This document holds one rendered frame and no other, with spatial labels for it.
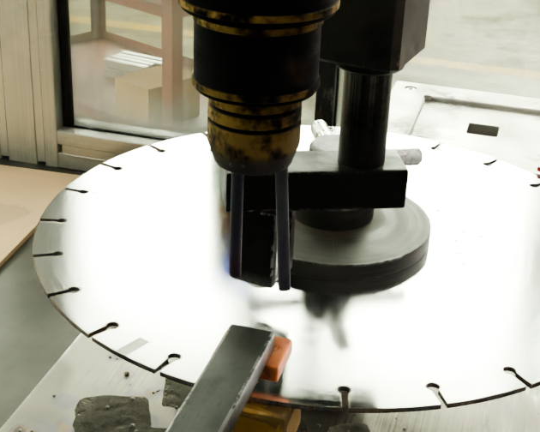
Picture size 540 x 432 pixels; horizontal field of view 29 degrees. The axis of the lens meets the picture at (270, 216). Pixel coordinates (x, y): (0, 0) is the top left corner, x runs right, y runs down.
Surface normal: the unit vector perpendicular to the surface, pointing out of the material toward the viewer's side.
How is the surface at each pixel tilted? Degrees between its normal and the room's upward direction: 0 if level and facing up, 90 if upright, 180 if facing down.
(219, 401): 0
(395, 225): 5
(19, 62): 90
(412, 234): 5
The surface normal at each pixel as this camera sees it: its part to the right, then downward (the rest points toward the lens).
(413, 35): 0.91, 0.22
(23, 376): 0.04, -0.90
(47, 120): -0.27, 0.41
